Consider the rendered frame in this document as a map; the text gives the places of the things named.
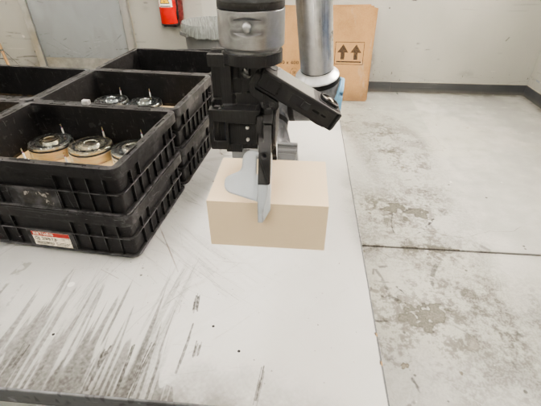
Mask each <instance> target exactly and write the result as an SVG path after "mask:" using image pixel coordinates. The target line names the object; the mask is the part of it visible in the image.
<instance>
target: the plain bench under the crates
mask: <svg viewBox="0 0 541 406"><path fill-rule="evenodd" d="M287 130H288V134H289V138H290V141H291V142H293V143H298V157H299V161H320V162H325V163H326V174H327V185H328V206H329V207H328V221H327V229H326V236H325V244H324V251H319V250H305V249H291V248H277V247H262V246H234V245H221V244H212V243H211V237H210V230H209V217H208V210H207V203H206V200H207V198H208V195H209V192H210V190H211V188H212V186H213V182H214V180H215V178H216V175H217V172H218V170H219V167H220V166H221V161H222V160H223V158H232V152H231V151H227V150H223V149H212V148H211V149H210V151H209V153H208V154H207V155H206V157H205V158H204V160H203V162H202V163H201V165H200V166H199V167H198V169H197V170H196V172H195V174H194V175H193V177H192V179H191V180H190V181H189V182H188V183H187V184H183V185H184V187H185V189H184V191H183V192H182V193H181V195H180V197H179V198H178V200H177V202H176V203H175V204H174V206H173V207H172V209H171V211H170V212H169V214H168V215H167V216H166V218H165V219H164V221H163V223H162V225H161V226H160V227H159V229H158V230H157V232H156V233H155V235H154V237H153V238H152V240H151V241H150V242H149V244H148V245H147V248H146V249H145V251H144V252H143V253H142V254H141V255H140V256H138V257H135V258H130V257H122V256H116V255H103V254H96V253H89V252H83V251H70V250H63V249H56V248H50V247H42V246H30V245H23V244H16V243H9V242H0V401H6V402H15V403H24V404H36V406H390V402H389V397H388V393H387V388H386V380H385V375H384V370H383V365H382V356H381V351H380V346H379V342H378V333H377V328H376V324H375V319H374V310H373V305H372V300H371V295H370V287H369V282H368V277H367V273H366V268H365V259H364V255H363V250H362V244H361V236H360V231H359V226H358V221H357V213H356V208H355V204H354V199H353V190H352V185H351V180H350V175H349V167H348V162H347V157H346V152H345V144H344V139H343V134H342V129H341V120H340V119H339V121H338V122H337V124H336V125H335V126H334V127H333V128H332V129H331V130H327V129H326V128H324V127H321V126H318V125H316V124H315V123H314V122H312V121H288V126H287Z"/></svg>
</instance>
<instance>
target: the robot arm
mask: <svg viewBox="0 0 541 406"><path fill-rule="evenodd" d="M216 2H217V24H218V35H219V44H220V45H221V46H222V48H212V49H211V51H210V52H209V53H207V54H206V58H207V66H208V67H211V73H212V83H213V99H212V101H211V106H210V107H209V109H208V112H209V126H210V134H211V143H212V149H223V150H227V151H236V152H242V151H243V148H246V149H250V150H249V151H247V152H246V153H245V154H244V156H243V158H242V168H241V170H240V171H238V172H235V173H234V174H231V175H229V176H227V177H226V178H225V189H226V191H227V192H229V193H232V194H234V195H238V196H240V197H244V198H247V199H250V200H252V201H256V202H257V203H258V222H263V221H264V220H265V218H266V216H267V214H268V213H269V212H270V210H271V176H272V160H277V142H286V143H290V142H291V141H290V138H289V134H288V130H287V126H288V121H312V122H314V123H315V124H316V125H318V126H321V127H324V128H326V129H327V130H329V131H330V130H331V129H332V128H333V127H334V126H335V125H336V124H337V122H338V121H339V119H340V118H341V104H342V98H343V92H344V87H345V79H344V77H340V73H339V70H338V69H337V68H336V67H334V66H333V0H295V6H296V18H297V28H298V40H299V61H300V70H299V71H298V72H297V73H296V75H295V77H294V76H292V75H291V74H290V73H288V72H286V71H284V70H283V69H281V68H280V67H278V66H276V65H277V64H280V63H281V62H282V61H283V48H282V46H283V45H284V41H285V0H216ZM246 68H248V71H246ZM215 105H219V106H215ZM214 106H215V107H214ZM213 127H214V133H213ZM214 135H215V140H214ZM257 157H258V174H257Z"/></svg>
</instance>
